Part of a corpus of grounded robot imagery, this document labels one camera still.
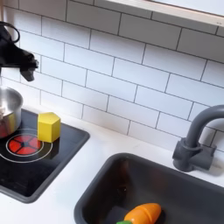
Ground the dark grey tap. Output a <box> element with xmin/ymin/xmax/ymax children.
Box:
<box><xmin>171</xmin><ymin>104</ymin><xmax>224</xmax><ymax>173</ymax></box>

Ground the steel pot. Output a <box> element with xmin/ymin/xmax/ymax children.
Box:
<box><xmin>0</xmin><ymin>86</ymin><xmax>25</xmax><ymax>140</ymax></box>

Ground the dark grey sink basin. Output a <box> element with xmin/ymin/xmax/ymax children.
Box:
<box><xmin>73</xmin><ymin>152</ymin><xmax>224</xmax><ymax>224</ymax></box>

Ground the yellow hexagonal wooden block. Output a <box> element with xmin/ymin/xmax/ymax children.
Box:
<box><xmin>37</xmin><ymin>111</ymin><xmax>61</xmax><ymax>144</ymax></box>

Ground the black toy stove top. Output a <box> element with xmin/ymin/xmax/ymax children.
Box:
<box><xmin>0</xmin><ymin>108</ymin><xmax>91</xmax><ymax>204</ymax></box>

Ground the orange toy carrot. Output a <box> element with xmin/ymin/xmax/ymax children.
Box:
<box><xmin>115</xmin><ymin>202</ymin><xmax>162</xmax><ymax>224</ymax></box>

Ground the light wooden shelf ledge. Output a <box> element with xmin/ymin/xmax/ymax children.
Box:
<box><xmin>104</xmin><ymin>0</ymin><xmax>224</xmax><ymax>28</ymax></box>

